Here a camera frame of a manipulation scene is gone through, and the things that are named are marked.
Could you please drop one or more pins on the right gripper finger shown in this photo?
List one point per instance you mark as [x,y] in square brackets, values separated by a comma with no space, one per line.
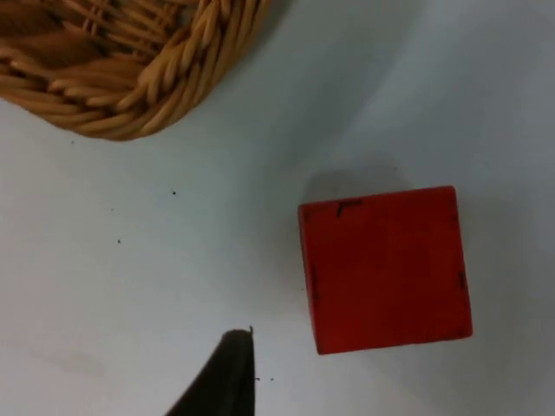
[227,381]

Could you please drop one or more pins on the pale brown wicker basket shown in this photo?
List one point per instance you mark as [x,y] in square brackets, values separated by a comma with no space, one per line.
[130,60]

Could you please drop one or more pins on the red cube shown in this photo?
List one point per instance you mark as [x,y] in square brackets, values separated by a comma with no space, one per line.
[383,273]

